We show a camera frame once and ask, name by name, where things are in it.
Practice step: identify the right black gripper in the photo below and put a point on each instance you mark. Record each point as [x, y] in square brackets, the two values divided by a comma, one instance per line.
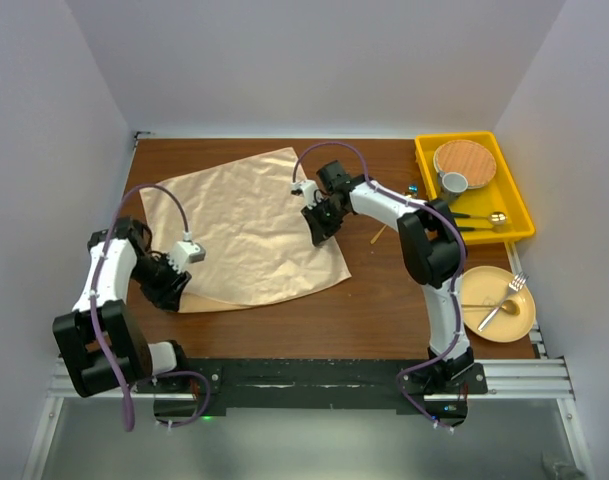
[320, 232]

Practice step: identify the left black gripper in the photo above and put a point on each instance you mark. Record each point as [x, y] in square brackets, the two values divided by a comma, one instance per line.
[167, 296]

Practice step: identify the peach satin napkin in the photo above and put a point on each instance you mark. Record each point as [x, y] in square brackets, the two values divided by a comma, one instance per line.
[258, 245]

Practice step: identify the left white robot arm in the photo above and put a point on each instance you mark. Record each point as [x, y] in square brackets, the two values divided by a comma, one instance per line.
[130, 258]

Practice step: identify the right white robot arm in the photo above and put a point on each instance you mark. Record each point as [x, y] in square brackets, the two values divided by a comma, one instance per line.
[432, 248]

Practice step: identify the gold spoon on table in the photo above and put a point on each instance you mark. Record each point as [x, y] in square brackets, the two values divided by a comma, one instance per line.
[376, 237]

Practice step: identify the grey white cup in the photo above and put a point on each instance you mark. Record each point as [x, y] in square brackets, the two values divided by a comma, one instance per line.
[452, 186]

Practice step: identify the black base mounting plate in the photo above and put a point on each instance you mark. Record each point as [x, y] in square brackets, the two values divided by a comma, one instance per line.
[402, 386]

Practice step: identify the woven orange round plate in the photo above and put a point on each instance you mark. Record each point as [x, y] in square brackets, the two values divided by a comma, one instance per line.
[468, 158]

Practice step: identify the gold black spoon in tray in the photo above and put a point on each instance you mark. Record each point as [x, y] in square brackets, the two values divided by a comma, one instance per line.
[497, 218]

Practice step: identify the yellow plastic tray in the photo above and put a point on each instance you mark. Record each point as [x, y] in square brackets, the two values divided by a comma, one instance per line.
[501, 194]

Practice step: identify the beige round plate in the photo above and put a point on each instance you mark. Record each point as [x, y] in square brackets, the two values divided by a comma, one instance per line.
[487, 285]

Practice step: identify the silver fork on plate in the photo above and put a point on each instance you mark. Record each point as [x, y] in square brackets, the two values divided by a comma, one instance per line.
[514, 287]

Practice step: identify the gold spoon on plate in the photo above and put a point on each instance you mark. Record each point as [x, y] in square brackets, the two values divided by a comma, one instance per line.
[509, 307]

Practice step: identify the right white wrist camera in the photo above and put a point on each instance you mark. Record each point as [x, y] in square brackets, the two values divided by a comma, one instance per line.
[308, 189]

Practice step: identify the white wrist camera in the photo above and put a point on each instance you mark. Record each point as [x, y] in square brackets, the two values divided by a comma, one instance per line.
[184, 253]
[308, 189]

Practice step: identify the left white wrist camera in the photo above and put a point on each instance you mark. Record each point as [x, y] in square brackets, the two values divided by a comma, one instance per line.
[184, 253]

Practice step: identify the black handled utensil in tray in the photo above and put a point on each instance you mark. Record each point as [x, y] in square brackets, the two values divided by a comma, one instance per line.
[494, 229]

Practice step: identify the aluminium rail frame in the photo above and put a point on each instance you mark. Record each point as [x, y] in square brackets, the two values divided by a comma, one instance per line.
[379, 313]

